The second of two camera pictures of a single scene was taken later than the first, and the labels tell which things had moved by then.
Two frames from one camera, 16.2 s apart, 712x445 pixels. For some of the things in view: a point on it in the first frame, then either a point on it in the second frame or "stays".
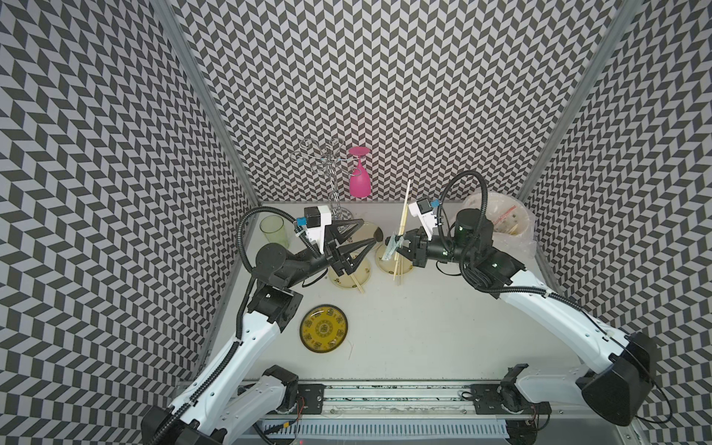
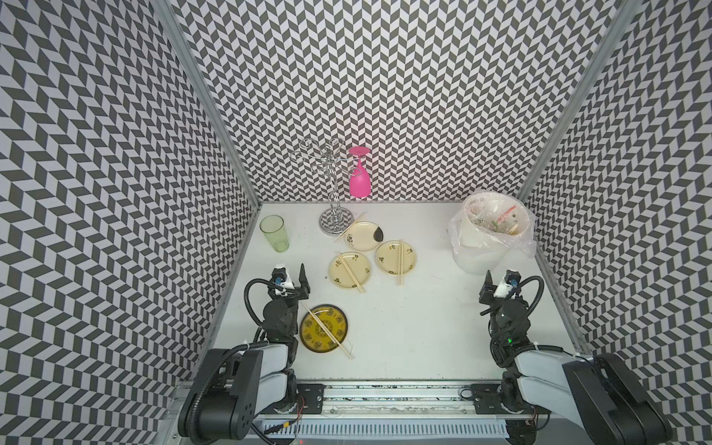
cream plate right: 398,263 stays
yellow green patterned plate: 324,328 stays
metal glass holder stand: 328,158 stays
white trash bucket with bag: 514,222 stays
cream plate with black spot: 368,230 stays
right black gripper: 419,244 to 487,289
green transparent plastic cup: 273,227 stays
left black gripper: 333,255 to 304,287
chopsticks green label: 396,244 to 328,333
